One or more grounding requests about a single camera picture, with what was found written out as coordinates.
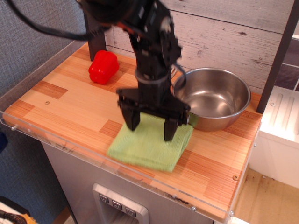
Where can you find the green cloth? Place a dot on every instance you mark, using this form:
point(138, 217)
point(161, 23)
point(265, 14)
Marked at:
point(145, 146)

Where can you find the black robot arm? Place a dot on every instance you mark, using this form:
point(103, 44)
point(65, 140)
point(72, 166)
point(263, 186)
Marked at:
point(151, 31)

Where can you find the grey toy fridge cabinet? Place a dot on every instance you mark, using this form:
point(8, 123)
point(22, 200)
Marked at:
point(77, 174)

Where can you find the stainless steel bowl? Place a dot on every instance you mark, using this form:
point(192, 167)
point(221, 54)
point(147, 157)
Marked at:
point(216, 97)

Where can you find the silver dispenser panel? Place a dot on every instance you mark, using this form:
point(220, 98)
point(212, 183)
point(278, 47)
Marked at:
point(114, 208)

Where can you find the red toy bell pepper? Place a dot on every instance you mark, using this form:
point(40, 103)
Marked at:
point(103, 67)

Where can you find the white toy sink unit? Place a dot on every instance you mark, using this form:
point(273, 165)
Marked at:
point(276, 149)

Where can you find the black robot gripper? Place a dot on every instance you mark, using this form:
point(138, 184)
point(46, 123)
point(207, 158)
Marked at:
point(155, 99)

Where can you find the yellow object bottom left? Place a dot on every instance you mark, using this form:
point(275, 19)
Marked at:
point(17, 219)

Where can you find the clear acrylic edge guard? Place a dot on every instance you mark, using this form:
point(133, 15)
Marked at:
point(207, 176)

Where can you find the dark right frame post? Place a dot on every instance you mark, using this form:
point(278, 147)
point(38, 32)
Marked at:
point(280, 55)

